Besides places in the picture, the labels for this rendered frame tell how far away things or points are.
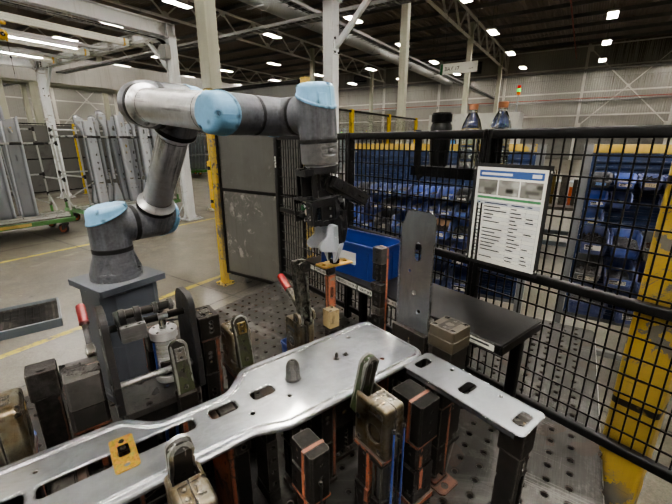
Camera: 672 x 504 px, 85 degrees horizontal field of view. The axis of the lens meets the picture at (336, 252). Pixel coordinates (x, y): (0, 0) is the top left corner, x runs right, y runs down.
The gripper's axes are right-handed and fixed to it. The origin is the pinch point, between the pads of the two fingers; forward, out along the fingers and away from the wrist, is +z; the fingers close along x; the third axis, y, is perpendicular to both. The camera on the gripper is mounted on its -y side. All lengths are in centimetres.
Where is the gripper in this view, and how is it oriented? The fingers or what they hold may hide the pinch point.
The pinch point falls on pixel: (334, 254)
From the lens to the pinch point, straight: 82.8
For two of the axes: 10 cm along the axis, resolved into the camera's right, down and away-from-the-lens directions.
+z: 0.5, 9.4, 3.3
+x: 6.2, 2.3, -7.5
